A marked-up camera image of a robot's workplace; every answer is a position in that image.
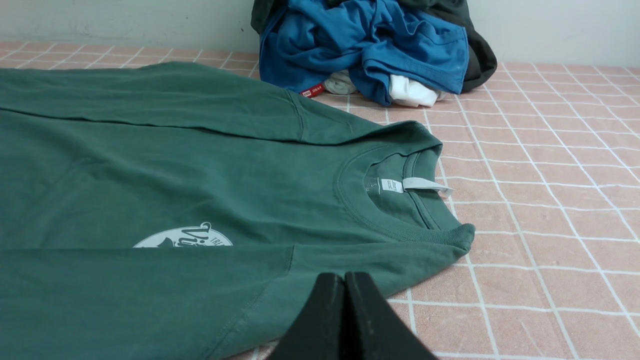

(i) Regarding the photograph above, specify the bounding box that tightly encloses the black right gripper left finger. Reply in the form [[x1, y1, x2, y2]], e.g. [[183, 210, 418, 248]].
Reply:
[[268, 273, 345, 360]]

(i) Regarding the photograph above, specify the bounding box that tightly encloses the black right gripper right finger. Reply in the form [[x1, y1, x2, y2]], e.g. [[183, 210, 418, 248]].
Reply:
[[343, 272, 437, 360]]

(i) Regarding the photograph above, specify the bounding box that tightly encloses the green long-sleeved shirt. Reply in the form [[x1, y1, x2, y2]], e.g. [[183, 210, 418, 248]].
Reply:
[[1, 62, 475, 360]]

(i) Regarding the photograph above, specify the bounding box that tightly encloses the blue shirt in pile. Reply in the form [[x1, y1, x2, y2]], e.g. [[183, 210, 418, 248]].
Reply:
[[259, 0, 469, 106]]

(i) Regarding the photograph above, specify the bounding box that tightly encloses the white garment in pile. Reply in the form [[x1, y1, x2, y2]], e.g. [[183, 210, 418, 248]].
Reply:
[[322, 70, 446, 108]]

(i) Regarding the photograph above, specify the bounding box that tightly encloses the dark grey garment in pile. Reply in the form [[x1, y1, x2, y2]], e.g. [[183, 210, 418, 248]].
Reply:
[[250, 0, 498, 94]]

